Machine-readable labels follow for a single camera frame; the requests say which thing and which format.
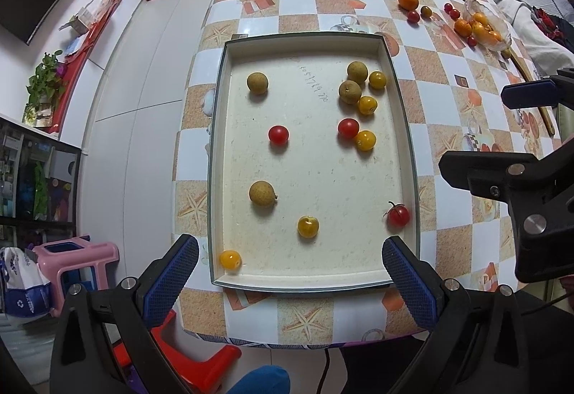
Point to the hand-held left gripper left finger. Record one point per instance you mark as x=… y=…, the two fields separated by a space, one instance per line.
x=172 y=282

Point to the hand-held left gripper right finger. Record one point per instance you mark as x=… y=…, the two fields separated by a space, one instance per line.
x=410 y=282

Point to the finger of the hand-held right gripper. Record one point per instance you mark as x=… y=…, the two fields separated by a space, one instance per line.
x=489 y=172
x=529 y=93

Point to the orange-yellow cherry tomato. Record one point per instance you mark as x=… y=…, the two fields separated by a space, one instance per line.
x=230 y=260

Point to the red cherry tomato with stem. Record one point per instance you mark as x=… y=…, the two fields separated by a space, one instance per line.
x=398 y=215

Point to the yellow cherry tomato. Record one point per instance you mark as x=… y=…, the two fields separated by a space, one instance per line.
x=377 y=80
x=367 y=105
x=365 y=140
x=308 y=226

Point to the brown longan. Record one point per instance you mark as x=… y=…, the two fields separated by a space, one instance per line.
x=349 y=91
x=258 y=83
x=357 y=72
x=262 y=192

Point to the white shallow tray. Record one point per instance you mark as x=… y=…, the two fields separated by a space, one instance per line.
x=314 y=178

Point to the long wooden stick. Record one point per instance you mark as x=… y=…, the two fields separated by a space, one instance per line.
x=524 y=66

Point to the orange mandarin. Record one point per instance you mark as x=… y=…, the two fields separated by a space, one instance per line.
x=479 y=17
x=480 y=30
x=408 y=0
x=463 y=27
x=493 y=36

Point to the bag of oranges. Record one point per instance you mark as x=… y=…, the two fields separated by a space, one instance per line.
x=502 y=24

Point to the pink plastic stool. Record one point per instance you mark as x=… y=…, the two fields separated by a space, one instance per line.
x=89 y=252

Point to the red plastic stool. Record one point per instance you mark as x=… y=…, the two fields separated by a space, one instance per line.
x=202 y=369

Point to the dark green-brown cherry tomato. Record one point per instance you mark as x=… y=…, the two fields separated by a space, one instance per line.
x=426 y=11

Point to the person's foot in blue sock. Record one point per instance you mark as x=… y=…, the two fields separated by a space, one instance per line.
x=260 y=383

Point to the white plastic bag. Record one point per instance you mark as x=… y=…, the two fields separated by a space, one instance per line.
x=22 y=286

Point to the dark glass cabinet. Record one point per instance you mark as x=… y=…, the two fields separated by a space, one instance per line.
x=40 y=183

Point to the red cabinet top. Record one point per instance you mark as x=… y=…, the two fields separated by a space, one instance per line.
x=74 y=75

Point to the green potted plant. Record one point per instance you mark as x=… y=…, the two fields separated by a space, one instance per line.
x=42 y=82

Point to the checkered tablecloth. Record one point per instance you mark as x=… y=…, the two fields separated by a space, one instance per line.
x=305 y=8

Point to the small open cardboard box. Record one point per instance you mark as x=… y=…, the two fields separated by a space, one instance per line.
x=78 y=21

